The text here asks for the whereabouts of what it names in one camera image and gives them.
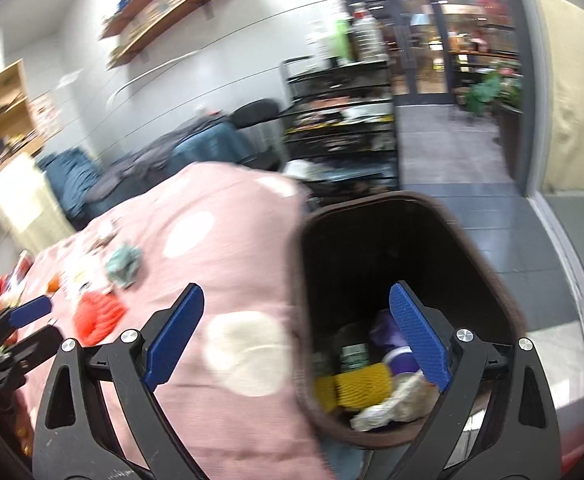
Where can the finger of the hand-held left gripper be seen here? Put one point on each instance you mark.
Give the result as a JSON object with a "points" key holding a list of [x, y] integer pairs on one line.
{"points": [[29, 311], [32, 347]]}

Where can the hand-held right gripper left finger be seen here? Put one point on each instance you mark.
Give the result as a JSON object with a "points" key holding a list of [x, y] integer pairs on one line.
{"points": [[172, 340]]}

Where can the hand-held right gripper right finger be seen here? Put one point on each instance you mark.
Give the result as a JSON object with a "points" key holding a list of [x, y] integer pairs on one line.
{"points": [[419, 335]]}

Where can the purple plastic bag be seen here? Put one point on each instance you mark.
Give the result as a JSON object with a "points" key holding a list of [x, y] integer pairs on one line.
{"points": [[397, 355]]}

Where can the green drink carton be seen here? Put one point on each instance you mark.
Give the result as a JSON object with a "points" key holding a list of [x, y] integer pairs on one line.
{"points": [[354, 357]]}

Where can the orange foam fruit net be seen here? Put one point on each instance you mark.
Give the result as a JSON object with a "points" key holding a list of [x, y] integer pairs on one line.
{"points": [[99, 315]]}

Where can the beige plastic bag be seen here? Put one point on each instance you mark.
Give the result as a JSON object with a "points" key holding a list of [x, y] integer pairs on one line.
{"points": [[407, 405]]}

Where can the yellow foam fruit net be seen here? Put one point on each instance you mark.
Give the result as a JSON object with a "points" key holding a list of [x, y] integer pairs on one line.
{"points": [[362, 385]]}

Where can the black trash bin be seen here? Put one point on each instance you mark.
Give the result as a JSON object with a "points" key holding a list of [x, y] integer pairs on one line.
{"points": [[372, 260]]}

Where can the red chip can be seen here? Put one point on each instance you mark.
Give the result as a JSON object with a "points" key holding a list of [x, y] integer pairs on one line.
{"points": [[24, 265]]}

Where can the pink polka dot blanket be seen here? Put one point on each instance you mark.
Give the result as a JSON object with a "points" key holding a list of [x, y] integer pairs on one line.
{"points": [[222, 270]]}

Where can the crumpled white paper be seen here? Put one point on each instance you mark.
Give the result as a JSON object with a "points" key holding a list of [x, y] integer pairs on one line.
{"points": [[124, 265]]}

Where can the blue bedding pile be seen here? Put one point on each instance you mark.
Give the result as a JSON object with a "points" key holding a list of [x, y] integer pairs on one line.
{"points": [[72, 185]]}

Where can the grey blanket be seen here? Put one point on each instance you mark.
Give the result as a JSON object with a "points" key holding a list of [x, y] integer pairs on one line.
{"points": [[157, 155]]}

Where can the blue massage bed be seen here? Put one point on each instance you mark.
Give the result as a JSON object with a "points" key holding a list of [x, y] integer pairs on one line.
{"points": [[217, 145]]}

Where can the black storage cart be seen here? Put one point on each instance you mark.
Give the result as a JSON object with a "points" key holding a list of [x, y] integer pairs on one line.
{"points": [[342, 140]]}

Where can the black planter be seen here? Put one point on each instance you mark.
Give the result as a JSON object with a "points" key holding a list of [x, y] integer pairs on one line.
{"points": [[509, 145]]}

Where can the wooden cubby shelf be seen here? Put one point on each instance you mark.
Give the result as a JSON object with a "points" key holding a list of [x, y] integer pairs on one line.
{"points": [[14, 85]]}

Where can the black stool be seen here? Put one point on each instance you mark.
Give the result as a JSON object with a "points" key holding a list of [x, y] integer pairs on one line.
{"points": [[257, 110]]}

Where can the green potted plant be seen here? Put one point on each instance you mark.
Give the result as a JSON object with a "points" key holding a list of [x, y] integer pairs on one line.
{"points": [[487, 90]]}

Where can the group of bottles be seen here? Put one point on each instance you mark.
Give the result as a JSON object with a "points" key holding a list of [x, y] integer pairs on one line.
{"points": [[367, 35]]}

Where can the wall poster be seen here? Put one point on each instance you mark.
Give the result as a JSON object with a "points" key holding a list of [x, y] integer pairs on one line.
{"points": [[46, 112]]}

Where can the wooden wall shelf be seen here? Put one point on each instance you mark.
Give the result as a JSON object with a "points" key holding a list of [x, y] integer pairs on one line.
{"points": [[137, 14], [172, 24]]}

